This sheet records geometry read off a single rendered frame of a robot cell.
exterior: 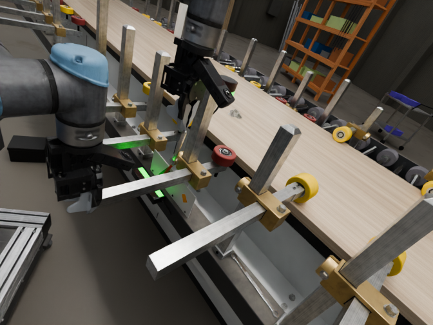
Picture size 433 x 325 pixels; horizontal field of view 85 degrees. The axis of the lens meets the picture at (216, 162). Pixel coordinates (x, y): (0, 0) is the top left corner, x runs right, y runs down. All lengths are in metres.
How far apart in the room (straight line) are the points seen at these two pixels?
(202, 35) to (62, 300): 1.27
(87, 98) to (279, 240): 0.71
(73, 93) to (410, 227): 0.53
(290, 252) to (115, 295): 0.91
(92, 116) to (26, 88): 0.09
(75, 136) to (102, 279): 1.09
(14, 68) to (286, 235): 0.77
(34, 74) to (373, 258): 0.58
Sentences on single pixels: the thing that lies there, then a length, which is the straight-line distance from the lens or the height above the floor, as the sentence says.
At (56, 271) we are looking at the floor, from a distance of 1.50.
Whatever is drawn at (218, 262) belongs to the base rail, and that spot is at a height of 0.70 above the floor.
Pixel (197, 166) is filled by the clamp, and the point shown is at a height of 0.87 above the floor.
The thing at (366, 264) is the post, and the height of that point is 1.02.
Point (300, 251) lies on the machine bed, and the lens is 0.85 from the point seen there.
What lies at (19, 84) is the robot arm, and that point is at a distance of 0.39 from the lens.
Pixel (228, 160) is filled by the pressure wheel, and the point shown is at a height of 0.90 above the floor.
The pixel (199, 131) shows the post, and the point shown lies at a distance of 0.68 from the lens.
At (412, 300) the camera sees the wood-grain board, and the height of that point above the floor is 0.90.
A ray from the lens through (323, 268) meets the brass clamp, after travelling 0.55.
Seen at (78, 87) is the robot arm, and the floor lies 1.14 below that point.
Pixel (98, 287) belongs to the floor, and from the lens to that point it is 1.44.
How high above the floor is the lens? 1.30
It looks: 34 degrees down
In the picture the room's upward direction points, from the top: 22 degrees clockwise
